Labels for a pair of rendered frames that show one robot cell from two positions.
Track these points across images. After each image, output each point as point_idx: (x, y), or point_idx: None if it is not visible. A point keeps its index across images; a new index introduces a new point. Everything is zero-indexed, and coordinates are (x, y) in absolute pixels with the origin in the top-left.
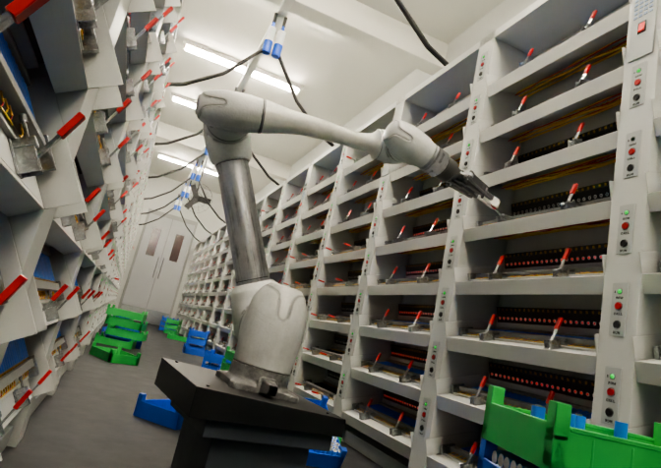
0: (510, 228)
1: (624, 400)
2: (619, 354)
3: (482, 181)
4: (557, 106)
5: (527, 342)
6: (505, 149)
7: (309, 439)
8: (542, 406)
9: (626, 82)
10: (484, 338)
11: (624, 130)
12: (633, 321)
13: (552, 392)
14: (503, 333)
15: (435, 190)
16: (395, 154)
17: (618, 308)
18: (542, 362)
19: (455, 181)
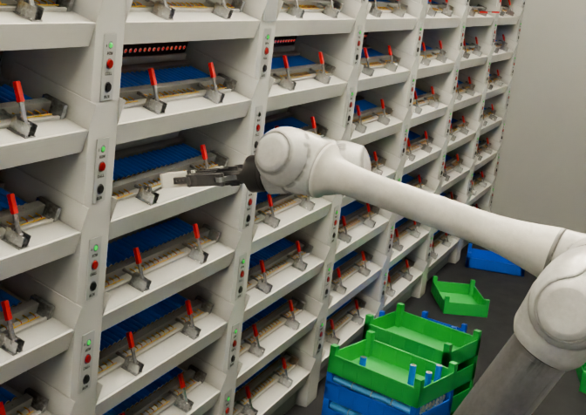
0: (166, 212)
1: (238, 343)
2: (238, 312)
3: (220, 167)
4: (211, 35)
5: (159, 343)
6: None
7: None
8: (150, 396)
9: (260, 44)
10: (140, 369)
11: (255, 101)
12: (246, 282)
13: (182, 375)
14: (121, 349)
15: (25, 130)
16: (335, 193)
17: (242, 275)
18: (192, 353)
19: (241, 183)
